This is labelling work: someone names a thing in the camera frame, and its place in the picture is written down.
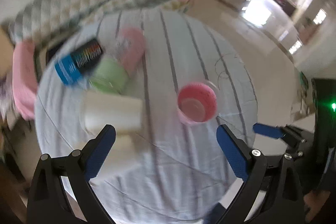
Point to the black blue marker box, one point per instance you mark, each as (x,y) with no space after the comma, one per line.
(72,67)

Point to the pink plastic cup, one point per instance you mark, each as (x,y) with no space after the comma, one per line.
(197,102)

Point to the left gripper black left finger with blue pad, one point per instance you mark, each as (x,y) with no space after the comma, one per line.
(48,202)

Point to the black tablet on sofa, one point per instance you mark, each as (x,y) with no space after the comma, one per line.
(42,56)

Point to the striped light blue tablecloth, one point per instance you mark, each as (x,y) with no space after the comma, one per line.
(182,172)

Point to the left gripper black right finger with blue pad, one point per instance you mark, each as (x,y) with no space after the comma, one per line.
(271,191)

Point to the pink cloth on near armrest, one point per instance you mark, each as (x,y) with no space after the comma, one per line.
(24,80)

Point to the pink green wipes canister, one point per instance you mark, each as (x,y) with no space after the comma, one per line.
(119,61)

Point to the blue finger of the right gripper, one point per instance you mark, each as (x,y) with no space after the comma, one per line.
(269,131)

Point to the triangle patterned sofa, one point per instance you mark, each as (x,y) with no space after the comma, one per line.
(44,20)

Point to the dark tv cabinet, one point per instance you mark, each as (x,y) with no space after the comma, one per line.
(286,6)

